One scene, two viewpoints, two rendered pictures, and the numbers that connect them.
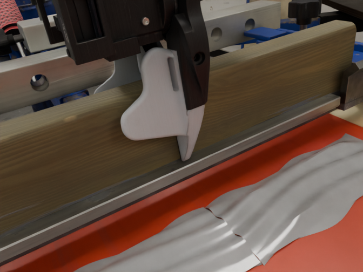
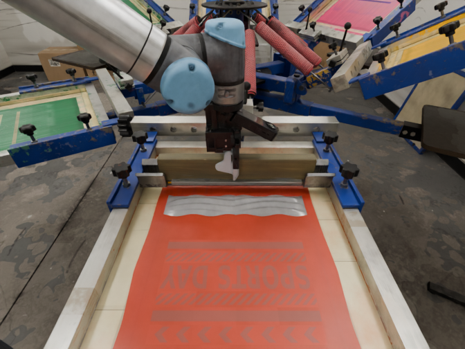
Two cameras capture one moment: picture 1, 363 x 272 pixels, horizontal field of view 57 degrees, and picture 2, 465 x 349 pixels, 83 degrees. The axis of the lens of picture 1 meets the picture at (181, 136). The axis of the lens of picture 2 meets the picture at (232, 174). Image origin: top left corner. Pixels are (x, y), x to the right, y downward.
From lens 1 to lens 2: 46 cm
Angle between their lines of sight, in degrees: 24
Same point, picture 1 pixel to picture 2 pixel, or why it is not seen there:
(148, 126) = (222, 168)
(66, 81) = not seen: hidden behind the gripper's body
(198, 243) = (225, 202)
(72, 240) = (198, 188)
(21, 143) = (192, 161)
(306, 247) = (248, 217)
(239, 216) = (240, 201)
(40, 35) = not seen: hidden behind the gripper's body
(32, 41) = not seen: hidden behind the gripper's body
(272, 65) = (272, 163)
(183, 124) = (232, 171)
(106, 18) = (215, 144)
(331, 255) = (252, 221)
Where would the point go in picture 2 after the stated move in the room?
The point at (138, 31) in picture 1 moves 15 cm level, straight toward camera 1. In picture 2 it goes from (223, 147) to (192, 186)
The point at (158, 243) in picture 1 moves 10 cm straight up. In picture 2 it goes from (216, 198) to (214, 167)
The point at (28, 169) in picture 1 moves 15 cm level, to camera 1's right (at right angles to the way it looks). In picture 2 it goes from (192, 167) to (245, 184)
